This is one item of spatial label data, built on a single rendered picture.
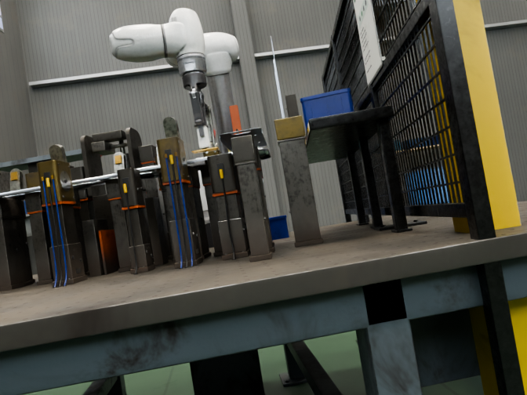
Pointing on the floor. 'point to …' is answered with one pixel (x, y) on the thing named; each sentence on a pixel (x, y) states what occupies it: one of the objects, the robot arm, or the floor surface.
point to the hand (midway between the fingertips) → (203, 137)
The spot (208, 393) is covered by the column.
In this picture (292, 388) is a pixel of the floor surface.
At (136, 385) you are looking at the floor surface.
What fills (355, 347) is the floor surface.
